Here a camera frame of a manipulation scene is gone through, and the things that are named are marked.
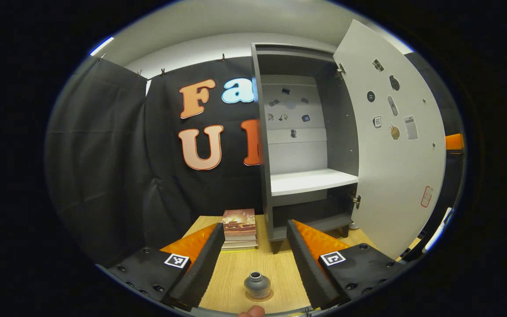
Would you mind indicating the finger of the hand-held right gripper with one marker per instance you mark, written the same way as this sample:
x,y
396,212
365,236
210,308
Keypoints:
x,y
454,142

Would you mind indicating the stack of books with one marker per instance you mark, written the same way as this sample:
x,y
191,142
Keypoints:
x,y
239,226

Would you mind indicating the ceiling light strip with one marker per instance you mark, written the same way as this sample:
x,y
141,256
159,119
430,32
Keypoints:
x,y
101,46

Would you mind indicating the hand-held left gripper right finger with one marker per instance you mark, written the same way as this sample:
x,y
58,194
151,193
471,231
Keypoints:
x,y
306,268

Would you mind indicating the white cabinet shelf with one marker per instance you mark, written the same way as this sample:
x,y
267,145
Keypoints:
x,y
310,181

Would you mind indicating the light grey cabinet door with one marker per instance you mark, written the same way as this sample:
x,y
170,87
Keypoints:
x,y
394,176

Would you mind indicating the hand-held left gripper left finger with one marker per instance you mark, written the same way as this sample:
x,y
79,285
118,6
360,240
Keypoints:
x,y
203,268

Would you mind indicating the dark grey cabinet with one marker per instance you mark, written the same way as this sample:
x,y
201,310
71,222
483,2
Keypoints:
x,y
337,132

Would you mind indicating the round brown coaster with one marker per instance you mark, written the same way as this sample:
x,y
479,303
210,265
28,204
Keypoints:
x,y
267,298

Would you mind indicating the black backdrop cloth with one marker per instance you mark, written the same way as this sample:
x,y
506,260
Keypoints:
x,y
104,176

